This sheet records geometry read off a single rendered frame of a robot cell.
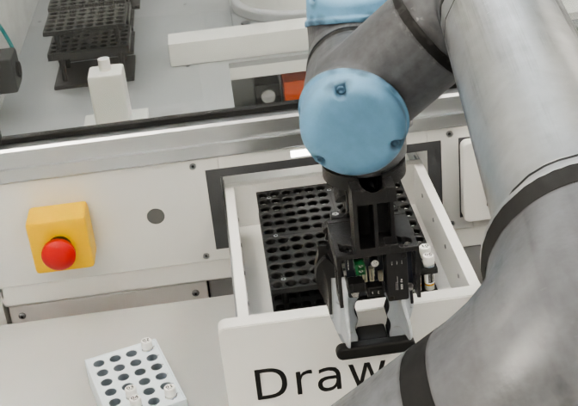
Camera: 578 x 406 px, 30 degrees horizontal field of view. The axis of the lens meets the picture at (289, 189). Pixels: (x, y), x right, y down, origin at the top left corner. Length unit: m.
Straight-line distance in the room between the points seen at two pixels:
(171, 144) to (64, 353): 0.28
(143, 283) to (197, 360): 0.17
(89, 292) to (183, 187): 0.20
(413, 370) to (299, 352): 0.64
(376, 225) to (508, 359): 0.51
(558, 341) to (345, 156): 0.38
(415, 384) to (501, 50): 0.23
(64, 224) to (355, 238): 0.51
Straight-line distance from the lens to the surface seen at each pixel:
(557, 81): 0.54
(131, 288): 1.41
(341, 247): 0.92
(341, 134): 0.73
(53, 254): 1.30
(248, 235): 1.36
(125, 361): 1.24
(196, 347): 1.30
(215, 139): 1.31
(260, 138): 1.31
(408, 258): 0.93
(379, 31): 0.74
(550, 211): 0.43
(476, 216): 1.39
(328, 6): 0.83
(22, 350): 1.37
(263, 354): 1.05
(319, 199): 1.29
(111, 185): 1.33
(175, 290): 1.42
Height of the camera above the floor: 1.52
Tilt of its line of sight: 28 degrees down
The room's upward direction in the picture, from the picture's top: 6 degrees counter-clockwise
